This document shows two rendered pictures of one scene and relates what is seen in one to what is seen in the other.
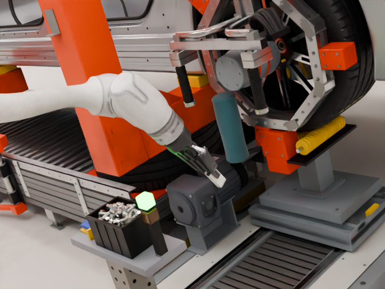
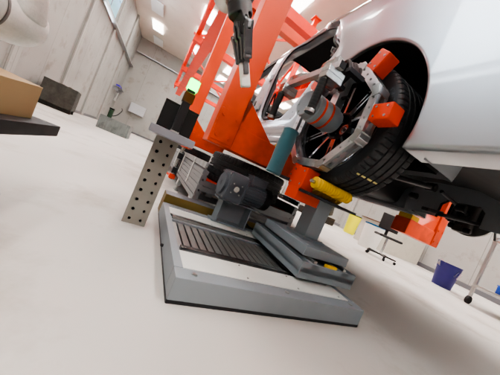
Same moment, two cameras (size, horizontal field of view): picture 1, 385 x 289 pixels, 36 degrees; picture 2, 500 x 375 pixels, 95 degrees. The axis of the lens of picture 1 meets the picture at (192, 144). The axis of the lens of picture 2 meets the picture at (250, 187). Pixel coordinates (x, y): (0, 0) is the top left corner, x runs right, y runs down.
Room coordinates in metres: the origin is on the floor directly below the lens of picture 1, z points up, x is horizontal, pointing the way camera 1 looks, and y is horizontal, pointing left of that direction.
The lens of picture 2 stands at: (0.84, -0.36, 0.40)
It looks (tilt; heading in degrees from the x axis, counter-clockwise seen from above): 2 degrees down; 13
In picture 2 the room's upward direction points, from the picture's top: 23 degrees clockwise
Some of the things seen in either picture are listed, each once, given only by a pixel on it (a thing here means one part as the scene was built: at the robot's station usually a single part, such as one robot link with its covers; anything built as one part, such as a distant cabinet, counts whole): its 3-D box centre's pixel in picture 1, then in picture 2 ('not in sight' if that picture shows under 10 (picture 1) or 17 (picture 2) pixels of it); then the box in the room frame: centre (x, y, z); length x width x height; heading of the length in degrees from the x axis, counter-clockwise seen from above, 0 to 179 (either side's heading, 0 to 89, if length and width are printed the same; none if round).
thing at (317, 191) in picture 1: (314, 166); (311, 221); (2.18, -0.45, 0.32); 0.40 x 0.30 x 0.28; 39
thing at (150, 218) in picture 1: (150, 215); (188, 98); (1.61, 0.18, 0.59); 0.04 x 0.04 x 0.04; 39
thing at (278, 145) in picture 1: (287, 144); (306, 186); (2.10, -0.35, 0.48); 0.16 x 0.12 x 0.17; 129
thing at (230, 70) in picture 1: (248, 63); (319, 112); (2.03, -0.26, 0.85); 0.21 x 0.14 x 0.14; 129
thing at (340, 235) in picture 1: (322, 206); (297, 251); (2.18, -0.45, 0.13); 0.50 x 0.36 x 0.10; 39
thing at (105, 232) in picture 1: (124, 224); (176, 119); (1.75, 0.28, 0.51); 0.20 x 0.14 x 0.13; 39
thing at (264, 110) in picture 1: (256, 89); (316, 94); (1.79, -0.24, 0.83); 0.04 x 0.04 x 0.16
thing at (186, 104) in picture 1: (184, 84); (276, 105); (2.06, -0.03, 0.83); 0.04 x 0.04 x 0.16
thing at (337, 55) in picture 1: (337, 55); (385, 114); (1.83, -0.52, 0.85); 0.09 x 0.08 x 0.07; 39
